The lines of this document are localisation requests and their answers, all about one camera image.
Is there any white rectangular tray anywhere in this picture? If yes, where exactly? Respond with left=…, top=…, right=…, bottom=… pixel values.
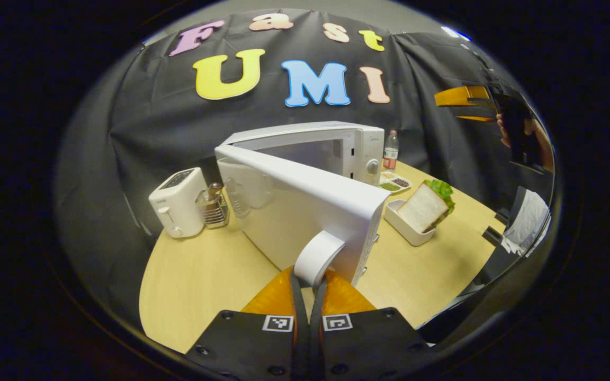
left=384, top=199, right=438, bottom=247

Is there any clear bottle with red label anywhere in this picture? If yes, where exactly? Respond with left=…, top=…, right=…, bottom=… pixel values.
left=383, top=130, right=400, bottom=170

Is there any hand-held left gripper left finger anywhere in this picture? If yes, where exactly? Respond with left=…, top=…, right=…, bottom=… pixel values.
left=184, top=266, right=311, bottom=381

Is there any white divided dish of beans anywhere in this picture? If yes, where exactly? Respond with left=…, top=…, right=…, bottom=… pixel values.
left=379, top=170, right=412, bottom=195

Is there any white microwave oven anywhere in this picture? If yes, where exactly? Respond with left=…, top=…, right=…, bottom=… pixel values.
left=214, top=121, right=391, bottom=289

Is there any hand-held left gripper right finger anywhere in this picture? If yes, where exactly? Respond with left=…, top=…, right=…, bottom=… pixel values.
left=309, top=269, right=435, bottom=381

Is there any sandwich with lettuce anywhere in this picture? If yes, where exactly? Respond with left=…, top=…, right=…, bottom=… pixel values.
left=396, top=179, right=456, bottom=234

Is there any black backdrop cloth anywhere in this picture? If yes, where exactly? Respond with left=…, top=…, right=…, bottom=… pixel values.
left=56, top=8, right=554, bottom=318

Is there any white toaster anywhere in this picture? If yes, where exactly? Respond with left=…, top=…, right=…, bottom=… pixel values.
left=148, top=167, right=208, bottom=239

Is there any person's white clothing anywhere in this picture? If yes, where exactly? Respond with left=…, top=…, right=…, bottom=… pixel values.
left=501, top=186, right=551, bottom=256

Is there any metal wire rack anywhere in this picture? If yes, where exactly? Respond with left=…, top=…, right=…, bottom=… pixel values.
left=195, top=183, right=230, bottom=229

